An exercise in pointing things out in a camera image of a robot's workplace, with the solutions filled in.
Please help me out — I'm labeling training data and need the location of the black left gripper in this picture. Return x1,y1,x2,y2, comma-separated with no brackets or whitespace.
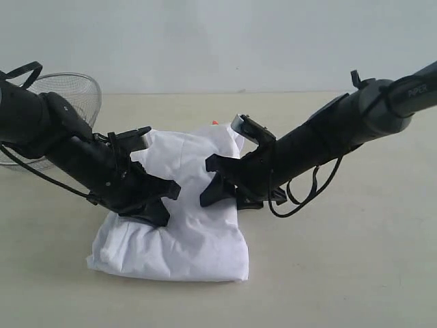
88,161,181,228

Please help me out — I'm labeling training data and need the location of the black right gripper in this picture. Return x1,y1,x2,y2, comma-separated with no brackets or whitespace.
199,143,290,209

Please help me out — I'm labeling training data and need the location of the white t-shirt red lettering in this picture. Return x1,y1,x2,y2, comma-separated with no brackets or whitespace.
86,124,249,282

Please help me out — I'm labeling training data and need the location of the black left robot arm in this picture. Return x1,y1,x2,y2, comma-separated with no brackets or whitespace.
1,81,180,227

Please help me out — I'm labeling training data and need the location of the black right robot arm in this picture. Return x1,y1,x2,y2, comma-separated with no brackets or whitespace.
199,63,436,211

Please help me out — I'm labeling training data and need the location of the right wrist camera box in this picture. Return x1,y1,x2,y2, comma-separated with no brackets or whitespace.
231,114,276,148

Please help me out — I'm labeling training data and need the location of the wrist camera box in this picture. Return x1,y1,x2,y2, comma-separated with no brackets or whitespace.
231,114,276,148
93,126,152,154

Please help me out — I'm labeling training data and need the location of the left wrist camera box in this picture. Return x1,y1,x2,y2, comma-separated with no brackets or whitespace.
93,126,152,154

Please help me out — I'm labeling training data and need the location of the metal mesh strainer bowl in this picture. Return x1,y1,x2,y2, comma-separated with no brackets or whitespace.
0,71,102,175

